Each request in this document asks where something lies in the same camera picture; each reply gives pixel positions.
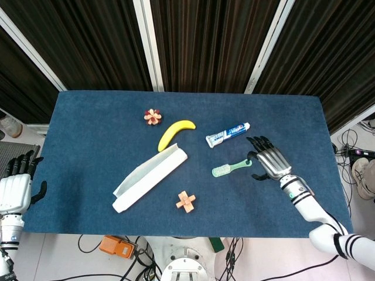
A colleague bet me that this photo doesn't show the white grey shoe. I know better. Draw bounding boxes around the white grey shoe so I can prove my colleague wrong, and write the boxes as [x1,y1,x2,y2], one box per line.
[0,115,23,139]

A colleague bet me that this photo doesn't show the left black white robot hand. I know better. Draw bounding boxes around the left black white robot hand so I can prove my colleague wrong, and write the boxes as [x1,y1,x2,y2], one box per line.
[0,149,48,215]

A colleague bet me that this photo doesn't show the beige sneaker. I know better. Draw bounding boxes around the beige sneaker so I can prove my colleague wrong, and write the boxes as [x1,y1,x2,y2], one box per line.
[351,157,375,200]

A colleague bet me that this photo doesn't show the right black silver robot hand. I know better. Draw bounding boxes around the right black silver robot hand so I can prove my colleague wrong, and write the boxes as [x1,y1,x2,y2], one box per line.
[246,135,294,180]

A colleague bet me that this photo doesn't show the blue white toothpaste tube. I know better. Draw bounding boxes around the blue white toothpaste tube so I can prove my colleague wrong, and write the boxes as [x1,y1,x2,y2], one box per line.
[205,122,251,149]

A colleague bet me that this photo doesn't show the grey mesh chair seat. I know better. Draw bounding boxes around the grey mesh chair seat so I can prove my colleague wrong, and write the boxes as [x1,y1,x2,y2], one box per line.
[0,141,41,178]

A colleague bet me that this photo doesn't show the white rolled paper sheet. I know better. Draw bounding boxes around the white rolled paper sheet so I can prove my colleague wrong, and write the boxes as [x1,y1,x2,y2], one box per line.
[112,142,189,214]

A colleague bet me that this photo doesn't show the green brush white bristles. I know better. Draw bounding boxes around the green brush white bristles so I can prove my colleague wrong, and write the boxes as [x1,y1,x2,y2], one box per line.
[212,159,253,179]

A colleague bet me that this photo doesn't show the black cable bundle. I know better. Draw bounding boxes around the black cable bundle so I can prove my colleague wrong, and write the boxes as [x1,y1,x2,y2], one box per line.
[216,237,244,281]

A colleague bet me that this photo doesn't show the dark ribbed curtain panel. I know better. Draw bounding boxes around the dark ribbed curtain panel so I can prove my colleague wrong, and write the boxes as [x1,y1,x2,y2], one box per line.
[0,28,60,125]
[253,0,375,133]
[0,0,154,92]
[150,0,281,94]

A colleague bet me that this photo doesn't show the black floor cable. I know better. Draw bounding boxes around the black floor cable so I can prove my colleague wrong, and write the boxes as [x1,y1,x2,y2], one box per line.
[77,234,103,254]

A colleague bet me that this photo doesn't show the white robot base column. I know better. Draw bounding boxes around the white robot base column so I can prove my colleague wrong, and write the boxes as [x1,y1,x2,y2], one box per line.
[160,236,218,281]

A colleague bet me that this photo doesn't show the orange pedal box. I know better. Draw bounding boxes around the orange pedal box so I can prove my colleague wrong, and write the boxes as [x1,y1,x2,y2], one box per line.
[98,235,139,260]

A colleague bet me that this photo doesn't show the black device pink label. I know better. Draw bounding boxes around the black device pink label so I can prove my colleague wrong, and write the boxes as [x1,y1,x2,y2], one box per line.
[347,148,375,165]

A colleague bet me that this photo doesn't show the green flat part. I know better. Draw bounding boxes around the green flat part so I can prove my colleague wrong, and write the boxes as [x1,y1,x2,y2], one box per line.
[208,237,225,253]

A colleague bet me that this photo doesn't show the red beige wooden ball puzzle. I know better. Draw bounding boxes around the red beige wooden ball puzzle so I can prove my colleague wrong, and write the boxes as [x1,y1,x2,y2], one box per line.
[144,108,163,126]

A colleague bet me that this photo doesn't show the yellow banana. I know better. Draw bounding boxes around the yellow banana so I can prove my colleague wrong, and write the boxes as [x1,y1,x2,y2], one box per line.
[158,119,196,152]

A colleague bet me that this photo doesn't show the plain wooden burr puzzle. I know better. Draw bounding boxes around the plain wooden burr puzzle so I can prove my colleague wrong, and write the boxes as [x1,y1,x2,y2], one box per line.
[176,190,196,215]

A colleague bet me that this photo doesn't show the white frame post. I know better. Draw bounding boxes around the white frame post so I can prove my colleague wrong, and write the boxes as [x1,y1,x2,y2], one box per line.
[0,7,67,92]
[132,0,165,92]
[330,102,375,139]
[244,0,289,95]

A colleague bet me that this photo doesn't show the blue table cloth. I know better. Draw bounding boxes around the blue table cloth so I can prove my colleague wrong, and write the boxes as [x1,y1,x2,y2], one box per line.
[22,90,354,239]

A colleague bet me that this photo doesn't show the black cable tangle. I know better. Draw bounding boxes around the black cable tangle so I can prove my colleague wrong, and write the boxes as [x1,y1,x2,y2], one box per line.
[332,128,360,213]

